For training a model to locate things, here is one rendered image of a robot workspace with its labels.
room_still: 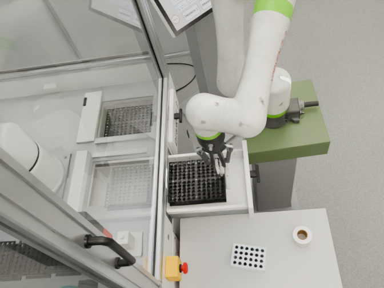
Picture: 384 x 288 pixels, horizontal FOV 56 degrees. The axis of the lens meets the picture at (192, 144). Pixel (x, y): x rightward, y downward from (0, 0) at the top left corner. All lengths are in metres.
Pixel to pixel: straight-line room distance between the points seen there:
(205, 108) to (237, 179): 0.53
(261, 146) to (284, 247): 0.41
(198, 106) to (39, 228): 0.59
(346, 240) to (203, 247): 1.07
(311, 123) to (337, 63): 1.47
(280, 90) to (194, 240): 0.67
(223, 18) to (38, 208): 0.90
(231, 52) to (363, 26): 2.11
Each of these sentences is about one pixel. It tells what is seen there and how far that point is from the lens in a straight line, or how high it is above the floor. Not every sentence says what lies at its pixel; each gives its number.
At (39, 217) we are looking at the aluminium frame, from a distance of 0.60.
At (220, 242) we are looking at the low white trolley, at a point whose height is 0.76.
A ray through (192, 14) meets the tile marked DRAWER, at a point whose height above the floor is 1.00.
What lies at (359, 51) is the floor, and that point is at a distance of 3.13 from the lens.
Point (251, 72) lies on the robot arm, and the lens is 1.05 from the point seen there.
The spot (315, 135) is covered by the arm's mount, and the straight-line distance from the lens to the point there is 1.57.
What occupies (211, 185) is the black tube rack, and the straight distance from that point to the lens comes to 1.41.
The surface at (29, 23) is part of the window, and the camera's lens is 0.68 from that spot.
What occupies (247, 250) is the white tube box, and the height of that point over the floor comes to 0.76.
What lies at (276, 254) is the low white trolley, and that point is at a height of 0.76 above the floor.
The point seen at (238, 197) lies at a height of 0.84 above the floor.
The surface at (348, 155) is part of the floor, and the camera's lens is 2.55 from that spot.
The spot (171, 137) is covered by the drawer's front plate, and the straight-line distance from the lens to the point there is 1.52.
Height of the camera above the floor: 2.17
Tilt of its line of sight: 57 degrees down
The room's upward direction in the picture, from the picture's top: 18 degrees counter-clockwise
